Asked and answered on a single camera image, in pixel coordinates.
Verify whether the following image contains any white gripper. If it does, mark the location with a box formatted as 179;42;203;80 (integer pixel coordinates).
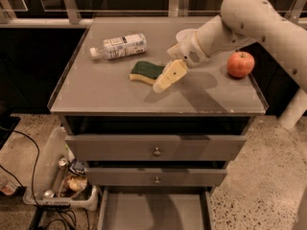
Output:
153;31;209;93

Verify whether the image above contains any green and yellow sponge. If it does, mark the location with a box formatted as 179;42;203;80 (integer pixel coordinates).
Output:
130;61;165;85

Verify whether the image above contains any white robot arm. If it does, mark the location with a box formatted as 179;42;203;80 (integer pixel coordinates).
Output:
153;0;307;93

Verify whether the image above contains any grey drawer cabinet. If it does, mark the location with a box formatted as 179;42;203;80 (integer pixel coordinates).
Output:
47;15;269;230

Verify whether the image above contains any grey top drawer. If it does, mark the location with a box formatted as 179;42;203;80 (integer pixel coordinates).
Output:
65;134;247;161

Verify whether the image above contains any grey drawer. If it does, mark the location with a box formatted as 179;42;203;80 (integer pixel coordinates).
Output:
65;134;247;161
85;168;227;187
97;186;216;230

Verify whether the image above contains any grey middle drawer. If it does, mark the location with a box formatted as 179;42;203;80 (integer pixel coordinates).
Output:
85;168;227;187

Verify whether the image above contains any grey bottom drawer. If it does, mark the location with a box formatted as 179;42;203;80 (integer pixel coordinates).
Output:
97;186;216;230

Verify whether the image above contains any white bowl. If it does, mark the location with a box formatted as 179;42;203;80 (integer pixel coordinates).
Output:
176;29;196;42

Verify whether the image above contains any clear plastic bottle with label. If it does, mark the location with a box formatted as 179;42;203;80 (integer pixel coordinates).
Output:
89;34;147;60

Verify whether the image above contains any red apple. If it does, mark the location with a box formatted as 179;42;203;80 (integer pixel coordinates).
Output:
226;52;255;79

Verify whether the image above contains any silver can upright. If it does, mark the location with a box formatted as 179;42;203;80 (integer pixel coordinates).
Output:
58;157;69;171

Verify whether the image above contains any snack bag in bin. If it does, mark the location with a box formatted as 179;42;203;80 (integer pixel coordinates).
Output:
60;159;87;197

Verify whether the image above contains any clear plastic storage bin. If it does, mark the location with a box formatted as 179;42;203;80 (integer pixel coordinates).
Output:
23;126;98;211

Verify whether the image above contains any silver can lower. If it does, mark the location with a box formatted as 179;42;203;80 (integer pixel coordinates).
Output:
43;190;55;198

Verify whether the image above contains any metal railing frame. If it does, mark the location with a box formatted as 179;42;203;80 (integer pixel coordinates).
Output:
1;0;306;24

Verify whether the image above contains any white post on floor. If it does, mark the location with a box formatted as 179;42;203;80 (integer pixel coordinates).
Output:
278;88;307;129

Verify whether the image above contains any black cable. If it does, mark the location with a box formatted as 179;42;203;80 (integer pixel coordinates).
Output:
0;126;91;230

